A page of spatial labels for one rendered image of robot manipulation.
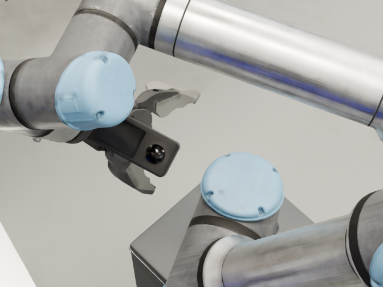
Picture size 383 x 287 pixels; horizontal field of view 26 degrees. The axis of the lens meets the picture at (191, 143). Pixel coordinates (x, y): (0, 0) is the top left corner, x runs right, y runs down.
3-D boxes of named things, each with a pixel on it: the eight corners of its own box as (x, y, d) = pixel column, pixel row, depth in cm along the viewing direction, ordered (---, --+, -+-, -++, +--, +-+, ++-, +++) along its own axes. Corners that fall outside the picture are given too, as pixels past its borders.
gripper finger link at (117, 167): (142, 166, 110) (124, 123, 104) (151, 172, 109) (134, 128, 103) (117, 189, 109) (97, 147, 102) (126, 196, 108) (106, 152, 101)
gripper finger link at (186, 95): (175, 61, 113) (123, 86, 107) (206, 78, 109) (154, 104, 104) (175, 81, 114) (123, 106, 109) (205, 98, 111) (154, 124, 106)
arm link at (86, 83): (122, 7, 81) (43, 16, 88) (76, 96, 76) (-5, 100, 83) (162, 58, 87) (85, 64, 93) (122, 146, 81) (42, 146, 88)
